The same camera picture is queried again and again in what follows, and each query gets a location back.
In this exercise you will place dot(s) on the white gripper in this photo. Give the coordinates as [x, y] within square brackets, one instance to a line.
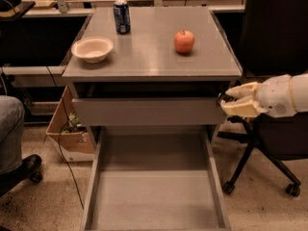
[274, 95]

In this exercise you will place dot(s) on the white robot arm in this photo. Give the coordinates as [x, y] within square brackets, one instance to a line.
[299, 94]

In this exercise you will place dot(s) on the grey drawer cabinet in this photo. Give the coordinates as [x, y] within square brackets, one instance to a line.
[145, 64]

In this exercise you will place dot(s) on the open grey middle drawer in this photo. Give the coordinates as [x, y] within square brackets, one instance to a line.
[154, 181]

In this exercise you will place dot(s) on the grey top drawer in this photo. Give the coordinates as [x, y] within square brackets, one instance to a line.
[147, 111]

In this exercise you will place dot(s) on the black office chair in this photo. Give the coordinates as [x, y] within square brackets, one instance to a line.
[273, 41]

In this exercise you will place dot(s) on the red apple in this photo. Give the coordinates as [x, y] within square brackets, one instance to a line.
[183, 41]

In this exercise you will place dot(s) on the blue soda can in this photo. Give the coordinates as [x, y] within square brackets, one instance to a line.
[122, 17]

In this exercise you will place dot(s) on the white paper bowl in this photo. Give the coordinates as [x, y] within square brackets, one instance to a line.
[93, 49]

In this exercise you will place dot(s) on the cardboard box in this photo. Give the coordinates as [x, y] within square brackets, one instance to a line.
[66, 133]

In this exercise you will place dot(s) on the black chair caster left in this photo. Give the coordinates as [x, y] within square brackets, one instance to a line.
[36, 177]

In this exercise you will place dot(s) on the black shoe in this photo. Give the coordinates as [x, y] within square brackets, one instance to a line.
[28, 167]

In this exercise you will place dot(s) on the person leg in jeans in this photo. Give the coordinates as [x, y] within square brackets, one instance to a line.
[11, 127]

